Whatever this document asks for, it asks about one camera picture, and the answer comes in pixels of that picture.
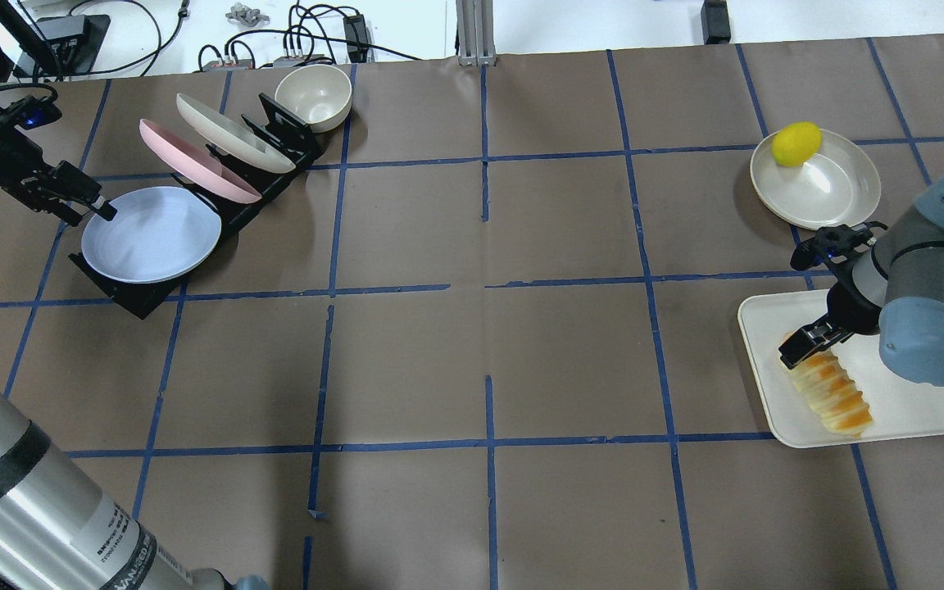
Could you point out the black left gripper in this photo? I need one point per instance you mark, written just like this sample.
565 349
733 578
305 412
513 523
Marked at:
6 156

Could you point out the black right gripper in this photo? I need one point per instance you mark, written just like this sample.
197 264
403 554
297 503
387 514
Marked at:
852 305

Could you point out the sliced orange bread loaf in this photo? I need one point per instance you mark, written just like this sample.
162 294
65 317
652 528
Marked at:
825 386

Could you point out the light blue plate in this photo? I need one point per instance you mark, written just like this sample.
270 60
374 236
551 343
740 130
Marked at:
158 233

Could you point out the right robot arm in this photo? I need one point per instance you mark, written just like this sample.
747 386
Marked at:
889 284

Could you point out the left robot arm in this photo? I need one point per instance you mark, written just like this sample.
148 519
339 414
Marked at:
58 528

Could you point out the pink plate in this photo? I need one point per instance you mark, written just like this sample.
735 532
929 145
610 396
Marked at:
196 164

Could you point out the cream plate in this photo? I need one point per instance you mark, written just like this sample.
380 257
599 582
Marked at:
230 137

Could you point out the black dish rack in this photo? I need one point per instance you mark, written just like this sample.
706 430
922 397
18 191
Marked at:
283 131

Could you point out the cream rectangular tray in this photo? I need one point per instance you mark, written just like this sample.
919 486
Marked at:
900 409

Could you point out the cream shallow bowl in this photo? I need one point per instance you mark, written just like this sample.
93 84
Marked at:
838 185

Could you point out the yellow lemon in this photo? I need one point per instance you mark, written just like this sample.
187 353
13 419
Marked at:
796 143

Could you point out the cream deep bowl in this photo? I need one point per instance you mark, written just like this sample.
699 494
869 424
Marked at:
321 95

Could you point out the black box on bench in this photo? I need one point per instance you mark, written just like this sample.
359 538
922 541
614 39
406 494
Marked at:
715 22

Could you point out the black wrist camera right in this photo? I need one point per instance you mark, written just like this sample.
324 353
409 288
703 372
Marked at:
835 245

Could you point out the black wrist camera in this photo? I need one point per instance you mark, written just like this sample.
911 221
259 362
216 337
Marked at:
31 112
835 245

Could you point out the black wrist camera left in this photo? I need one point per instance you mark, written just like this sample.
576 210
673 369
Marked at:
31 112

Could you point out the aluminium frame post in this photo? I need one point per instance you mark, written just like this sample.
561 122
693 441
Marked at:
475 45

